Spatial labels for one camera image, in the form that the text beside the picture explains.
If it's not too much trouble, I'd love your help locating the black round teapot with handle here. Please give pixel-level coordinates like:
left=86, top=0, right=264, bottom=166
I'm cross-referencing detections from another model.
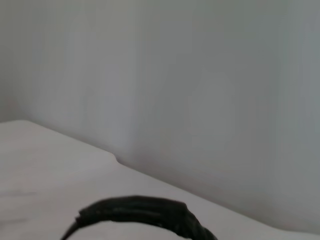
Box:
left=59, top=195, right=218, bottom=240

